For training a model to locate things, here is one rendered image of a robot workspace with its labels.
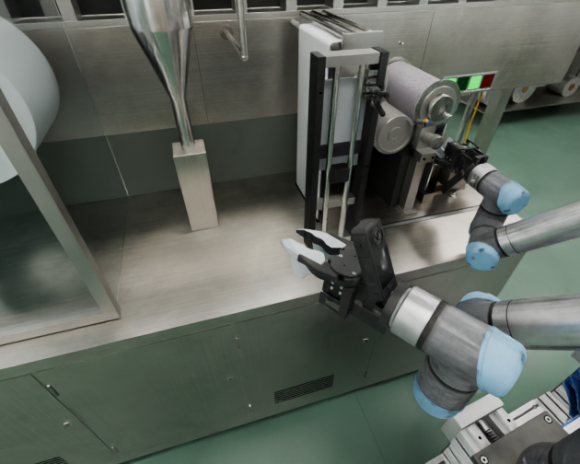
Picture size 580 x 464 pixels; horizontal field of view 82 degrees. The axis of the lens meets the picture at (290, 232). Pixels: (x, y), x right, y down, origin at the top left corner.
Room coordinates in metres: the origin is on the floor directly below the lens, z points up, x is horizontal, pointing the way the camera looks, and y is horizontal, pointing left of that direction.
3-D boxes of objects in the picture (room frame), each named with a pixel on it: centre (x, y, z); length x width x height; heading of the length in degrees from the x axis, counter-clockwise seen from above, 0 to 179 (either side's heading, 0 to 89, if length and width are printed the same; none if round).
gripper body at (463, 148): (0.89, -0.52, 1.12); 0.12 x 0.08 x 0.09; 16
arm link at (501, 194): (0.74, -0.57, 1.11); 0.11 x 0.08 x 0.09; 16
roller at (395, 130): (1.07, -0.28, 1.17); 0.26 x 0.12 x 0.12; 16
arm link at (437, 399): (0.25, -0.24, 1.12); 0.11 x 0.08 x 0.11; 139
